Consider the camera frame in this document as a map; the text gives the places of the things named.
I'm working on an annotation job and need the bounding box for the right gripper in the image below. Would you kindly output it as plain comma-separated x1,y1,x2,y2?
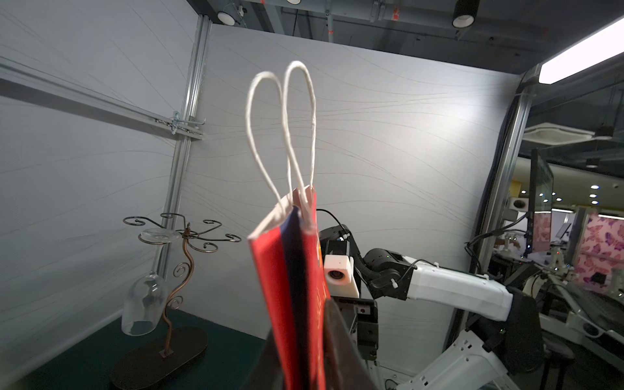
319,225,379,362

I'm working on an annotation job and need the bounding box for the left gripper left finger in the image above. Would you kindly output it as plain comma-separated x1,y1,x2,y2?
241,330,285,390

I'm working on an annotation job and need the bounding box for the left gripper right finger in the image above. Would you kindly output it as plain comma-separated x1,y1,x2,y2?
323,300,376,390

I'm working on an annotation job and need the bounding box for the red paper bag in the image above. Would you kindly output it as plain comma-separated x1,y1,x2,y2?
245,61,330,389

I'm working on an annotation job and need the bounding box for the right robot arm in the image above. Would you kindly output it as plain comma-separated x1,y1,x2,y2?
320,224,545,389

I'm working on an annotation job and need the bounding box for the scrolled metal glass rack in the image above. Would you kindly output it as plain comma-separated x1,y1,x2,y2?
110,213,241,389

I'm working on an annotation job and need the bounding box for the wine glass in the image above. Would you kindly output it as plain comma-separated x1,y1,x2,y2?
121,227,181,336

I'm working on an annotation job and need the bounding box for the rightmost metal hook clamp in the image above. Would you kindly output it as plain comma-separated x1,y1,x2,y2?
154,110,206,136

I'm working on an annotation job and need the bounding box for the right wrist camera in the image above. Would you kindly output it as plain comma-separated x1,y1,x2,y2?
323,254,360,298

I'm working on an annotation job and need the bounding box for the horizontal aluminium rail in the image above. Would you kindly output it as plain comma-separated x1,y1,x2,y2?
1,57,203,140

